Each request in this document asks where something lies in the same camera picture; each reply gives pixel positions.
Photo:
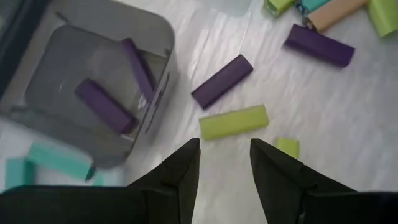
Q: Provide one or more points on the grey translucent plastic bin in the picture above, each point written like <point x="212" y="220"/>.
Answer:
<point x="56" y="49"/>

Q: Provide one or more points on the black table frame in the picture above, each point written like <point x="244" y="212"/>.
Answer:
<point x="18" y="37"/>

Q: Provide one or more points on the tan wooden block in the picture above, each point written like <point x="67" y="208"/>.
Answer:
<point x="332" y="14"/>

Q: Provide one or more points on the teal wooden block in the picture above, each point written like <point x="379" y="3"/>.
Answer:
<point x="314" y="3"/>
<point x="59" y="161"/>
<point x="18" y="172"/>

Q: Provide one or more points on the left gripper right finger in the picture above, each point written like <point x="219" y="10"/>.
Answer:
<point x="286" y="193"/>

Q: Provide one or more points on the purple wooden block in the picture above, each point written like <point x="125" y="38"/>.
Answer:
<point x="105" y="107"/>
<point x="138" y="68"/>
<point x="222" y="81"/>
<point x="320" y="45"/>

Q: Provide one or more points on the lime green wooden block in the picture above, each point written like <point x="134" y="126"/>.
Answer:
<point x="233" y="123"/>
<point x="278" y="6"/>
<point x="384" y="18"/>
<point x="287" y="147"/>

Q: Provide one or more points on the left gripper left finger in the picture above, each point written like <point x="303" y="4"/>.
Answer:
<point x="174" y="193"/>

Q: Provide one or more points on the white plastic table sheet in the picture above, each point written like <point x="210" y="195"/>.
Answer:
<point x="311" y="124"/>

